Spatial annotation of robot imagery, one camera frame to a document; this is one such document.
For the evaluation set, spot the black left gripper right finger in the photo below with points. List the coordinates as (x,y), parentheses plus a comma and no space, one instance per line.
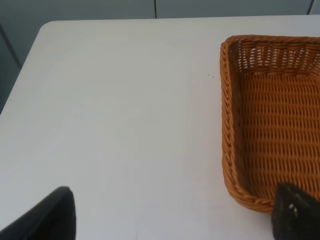
(295,214)

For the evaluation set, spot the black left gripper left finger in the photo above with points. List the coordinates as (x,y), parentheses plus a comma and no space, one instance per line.
(53,218)

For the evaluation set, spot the brown wicker basket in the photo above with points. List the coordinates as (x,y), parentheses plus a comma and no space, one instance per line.
(270,109)

